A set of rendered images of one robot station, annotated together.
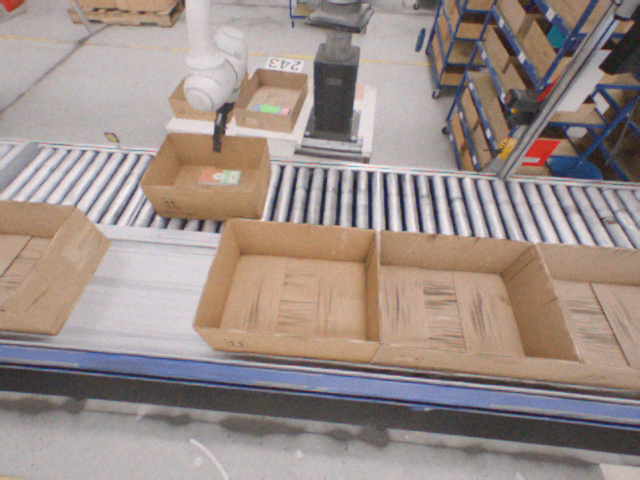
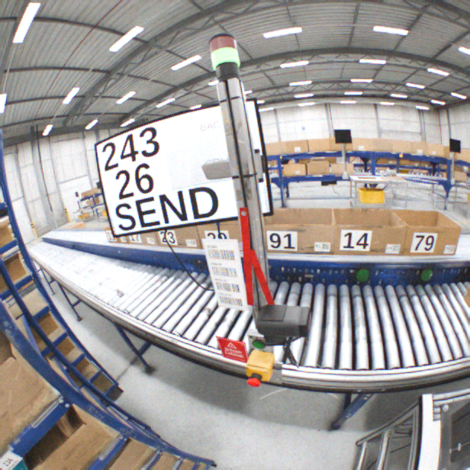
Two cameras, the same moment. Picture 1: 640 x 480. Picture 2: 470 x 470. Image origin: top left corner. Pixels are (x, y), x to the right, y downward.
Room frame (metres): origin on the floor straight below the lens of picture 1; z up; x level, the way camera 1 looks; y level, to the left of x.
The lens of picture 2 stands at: (1.37, -0.67, 1.40)
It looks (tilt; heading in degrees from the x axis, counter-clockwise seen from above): 21 degrees down; 203
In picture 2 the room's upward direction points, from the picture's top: 9 degrees counter-clockwise
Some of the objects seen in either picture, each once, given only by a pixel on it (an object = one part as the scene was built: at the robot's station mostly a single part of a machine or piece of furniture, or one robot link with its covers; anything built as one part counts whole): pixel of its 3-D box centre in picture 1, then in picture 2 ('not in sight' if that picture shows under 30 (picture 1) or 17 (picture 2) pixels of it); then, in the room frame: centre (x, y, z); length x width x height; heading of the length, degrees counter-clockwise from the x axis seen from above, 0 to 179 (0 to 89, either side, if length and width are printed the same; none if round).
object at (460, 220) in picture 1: (461, 224); (331, 321); (0.76, -0.56, 0.72); 0.52 x 0.05 x 0.05; 176
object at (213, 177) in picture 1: (220, 177); not in sight; (0.94, 0.42, 0.76); 0.16 x 0.07 x 0.02; 89
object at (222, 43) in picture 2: not in sight; (224, 53); (1.01, -0.78, 1.62); 0.05 x 0.05 x 0.06
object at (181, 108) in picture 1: (212, 90); not in sight; (1.53, 0.58, 0.80); 0.38 x 0.28 x 0.10; 174
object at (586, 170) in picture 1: (561, 185); not in sight; (1.60, -1.69, 0.15); 0.31 x 0.31 x 0.29
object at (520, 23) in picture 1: (539, 11); not in sight; (2.12, -1.22, 0.99); 0.40 x 0.30 x 0.10; 174
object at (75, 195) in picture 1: (77, 194); not in sight; (0.85, 1.00, 0.72); 0.52 x 0.05 x 0.05; 176
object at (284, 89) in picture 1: (273, 99); not in sight; (1.47, 0.26, 0.80); 0.38 x 0.28 x 0.10; 170
